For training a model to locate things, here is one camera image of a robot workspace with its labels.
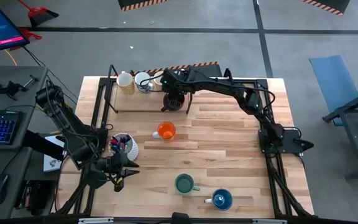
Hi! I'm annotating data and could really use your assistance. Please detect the grey metal rod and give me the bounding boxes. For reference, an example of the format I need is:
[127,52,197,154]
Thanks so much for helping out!
[22,74,39,90]

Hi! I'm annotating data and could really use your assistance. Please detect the red black broom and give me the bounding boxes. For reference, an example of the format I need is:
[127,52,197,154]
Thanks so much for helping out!
[17,0,60,27]

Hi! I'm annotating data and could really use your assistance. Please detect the black metal table frame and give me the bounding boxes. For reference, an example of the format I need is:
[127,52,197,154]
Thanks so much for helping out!
[53,63,315,218]

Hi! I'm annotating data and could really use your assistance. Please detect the red floral mug yellow rim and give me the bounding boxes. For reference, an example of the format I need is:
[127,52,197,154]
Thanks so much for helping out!
[152,70,167,91]

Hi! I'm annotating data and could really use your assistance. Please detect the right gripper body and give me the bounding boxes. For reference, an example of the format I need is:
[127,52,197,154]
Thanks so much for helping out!
[160,68,196,110]

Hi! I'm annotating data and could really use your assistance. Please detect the yellow cable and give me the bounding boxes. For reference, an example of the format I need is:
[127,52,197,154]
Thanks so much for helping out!
[4,49,18,67]

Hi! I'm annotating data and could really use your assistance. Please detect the blue floor mat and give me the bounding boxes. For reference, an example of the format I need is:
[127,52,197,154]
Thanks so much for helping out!
[309,55,358,127]

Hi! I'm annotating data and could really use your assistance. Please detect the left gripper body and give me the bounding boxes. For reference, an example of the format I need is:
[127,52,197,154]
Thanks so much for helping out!
[87,154,127,193]

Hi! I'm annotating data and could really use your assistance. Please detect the black device on desk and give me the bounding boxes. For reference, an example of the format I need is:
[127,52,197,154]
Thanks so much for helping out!
[0,80,27,101]

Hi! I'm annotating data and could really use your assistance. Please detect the blue striped white mug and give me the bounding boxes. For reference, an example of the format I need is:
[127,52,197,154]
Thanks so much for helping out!
[134,71,154,94]

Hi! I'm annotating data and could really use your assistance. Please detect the black machine with cables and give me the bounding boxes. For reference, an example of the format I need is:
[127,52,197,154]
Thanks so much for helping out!
[13,179,57,217]

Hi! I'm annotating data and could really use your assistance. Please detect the white textured pen holder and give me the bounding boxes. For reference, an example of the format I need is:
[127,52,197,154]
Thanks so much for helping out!
[108,133,140,162]

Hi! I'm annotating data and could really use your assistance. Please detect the white printed box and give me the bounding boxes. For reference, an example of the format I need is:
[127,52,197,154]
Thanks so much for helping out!
[43,135,65,173]

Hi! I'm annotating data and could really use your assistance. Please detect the black armrest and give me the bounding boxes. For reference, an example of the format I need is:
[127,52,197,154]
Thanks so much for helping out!
[22,129,65,161]

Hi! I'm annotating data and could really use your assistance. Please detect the orange and white mug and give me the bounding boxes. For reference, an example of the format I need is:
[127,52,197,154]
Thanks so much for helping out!
[152,121,177,142]

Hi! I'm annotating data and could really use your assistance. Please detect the grey desk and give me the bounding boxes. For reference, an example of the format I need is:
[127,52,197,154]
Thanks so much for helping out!
[0,65,49,221]

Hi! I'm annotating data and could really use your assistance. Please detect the blue mug white handle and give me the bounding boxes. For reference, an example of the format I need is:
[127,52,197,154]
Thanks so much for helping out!
[203,187,234,211]

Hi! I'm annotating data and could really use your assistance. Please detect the wooden shelf riser black legs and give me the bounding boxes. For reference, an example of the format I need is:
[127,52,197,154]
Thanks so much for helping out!
[106,63,195,115]

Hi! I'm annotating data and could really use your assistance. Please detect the mint green faceted mug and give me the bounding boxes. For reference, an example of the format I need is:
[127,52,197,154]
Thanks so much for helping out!
[174,173,201,196]

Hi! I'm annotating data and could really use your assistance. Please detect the yellow dotted white mug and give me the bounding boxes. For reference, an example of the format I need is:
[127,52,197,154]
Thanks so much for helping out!
[116,71,135,96]

